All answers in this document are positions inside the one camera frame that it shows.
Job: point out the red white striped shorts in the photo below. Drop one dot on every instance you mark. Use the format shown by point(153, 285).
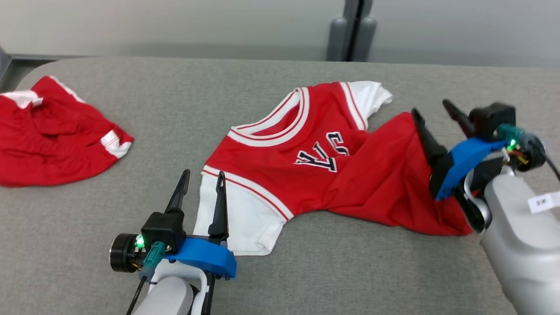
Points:
point(52, 140)

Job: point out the white paper sticker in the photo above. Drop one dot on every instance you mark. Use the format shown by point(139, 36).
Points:
point(544, 202)

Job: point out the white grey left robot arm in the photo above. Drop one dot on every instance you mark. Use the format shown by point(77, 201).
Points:
point(168, 297)

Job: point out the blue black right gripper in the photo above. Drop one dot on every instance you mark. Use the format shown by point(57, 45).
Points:
point(463, 162)

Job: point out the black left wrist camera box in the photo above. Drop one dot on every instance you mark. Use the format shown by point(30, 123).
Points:
point(162, 229)

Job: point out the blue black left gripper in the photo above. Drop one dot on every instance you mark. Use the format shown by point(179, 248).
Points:
point(205, 256)

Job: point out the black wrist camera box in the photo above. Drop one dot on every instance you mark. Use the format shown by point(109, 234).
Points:
point(492, 118)
point(162, 229)

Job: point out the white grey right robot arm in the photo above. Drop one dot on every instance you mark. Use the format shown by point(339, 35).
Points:
point(520, 253)

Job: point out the grey partition post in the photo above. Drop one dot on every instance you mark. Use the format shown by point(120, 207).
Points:
point(350, 30)

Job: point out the red white basketball jersey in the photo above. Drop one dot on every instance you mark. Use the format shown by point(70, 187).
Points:
point(315, 183)

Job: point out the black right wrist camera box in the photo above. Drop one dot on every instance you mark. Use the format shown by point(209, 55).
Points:
point(492, 118)

